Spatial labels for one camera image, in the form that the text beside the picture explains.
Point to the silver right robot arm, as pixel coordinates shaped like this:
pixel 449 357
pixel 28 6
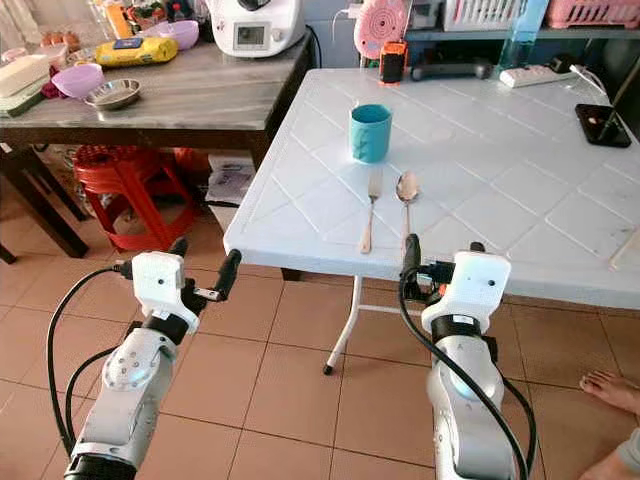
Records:
pixel 465 410

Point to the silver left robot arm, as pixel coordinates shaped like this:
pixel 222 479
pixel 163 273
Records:
pixel 125 390

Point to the steel fork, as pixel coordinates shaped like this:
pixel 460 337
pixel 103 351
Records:
pixel 371 215

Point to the white plastic folding table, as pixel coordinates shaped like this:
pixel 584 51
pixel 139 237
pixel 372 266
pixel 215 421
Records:
pixel 510 190

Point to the steel spoon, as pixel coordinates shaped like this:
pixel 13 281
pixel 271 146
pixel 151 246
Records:
pixel 407 188

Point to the red plastic stool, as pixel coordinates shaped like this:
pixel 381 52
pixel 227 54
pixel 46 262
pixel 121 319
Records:
pixel 125 175

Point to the teal plastic cup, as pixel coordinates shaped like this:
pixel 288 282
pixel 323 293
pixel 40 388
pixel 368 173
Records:
pixel 370 137

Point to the dark wooden table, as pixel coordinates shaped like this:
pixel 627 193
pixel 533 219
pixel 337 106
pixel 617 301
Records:
pixel 210 98

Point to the stainless steel bowl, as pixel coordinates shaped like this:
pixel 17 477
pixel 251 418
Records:
pixel 113 95

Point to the long black device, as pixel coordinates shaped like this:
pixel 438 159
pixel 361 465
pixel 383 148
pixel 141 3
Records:
pixel 452 71

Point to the white power strip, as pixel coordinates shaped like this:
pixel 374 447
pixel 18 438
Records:
pixel 538 76

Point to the small purple plastic bowl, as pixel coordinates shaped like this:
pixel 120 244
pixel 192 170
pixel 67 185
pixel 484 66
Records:
pixel 77 80

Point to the yellow food package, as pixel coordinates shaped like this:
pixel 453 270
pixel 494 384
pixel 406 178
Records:
pixel 135 53

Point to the person's bare foot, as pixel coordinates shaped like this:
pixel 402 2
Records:
pixel 615 390

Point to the orange and black device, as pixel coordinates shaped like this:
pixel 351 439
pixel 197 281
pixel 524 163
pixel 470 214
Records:
pixel 394 62

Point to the large purple plastic bowl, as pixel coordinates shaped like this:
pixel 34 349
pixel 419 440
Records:
pixel 182 33

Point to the white and green box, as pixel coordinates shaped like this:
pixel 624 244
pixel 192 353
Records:
pixel 20 82

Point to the blue transparent bottle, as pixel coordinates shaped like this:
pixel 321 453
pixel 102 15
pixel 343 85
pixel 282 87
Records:
pixel 526 35

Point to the white plastic basket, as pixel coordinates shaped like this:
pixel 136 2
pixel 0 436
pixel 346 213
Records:
pixel 485 13

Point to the white kitchen appliance with display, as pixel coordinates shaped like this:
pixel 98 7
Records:
pixel 255 25

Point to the pink round fan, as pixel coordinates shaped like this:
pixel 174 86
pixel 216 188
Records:
pixel 382 25

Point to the person's bare leg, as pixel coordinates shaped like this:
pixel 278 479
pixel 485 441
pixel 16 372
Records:
pixel 620 460

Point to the pink plastic basket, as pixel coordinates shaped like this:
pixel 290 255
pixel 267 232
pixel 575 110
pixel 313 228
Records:
pixel 595 12

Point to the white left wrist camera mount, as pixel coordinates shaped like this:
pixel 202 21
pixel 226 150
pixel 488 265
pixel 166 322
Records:
pixel 158 283

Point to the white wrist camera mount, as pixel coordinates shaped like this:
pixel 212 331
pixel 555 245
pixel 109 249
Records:
pixel 480 290
pixel 158 283

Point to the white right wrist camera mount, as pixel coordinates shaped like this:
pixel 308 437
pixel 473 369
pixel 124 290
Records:
pixel 480 290

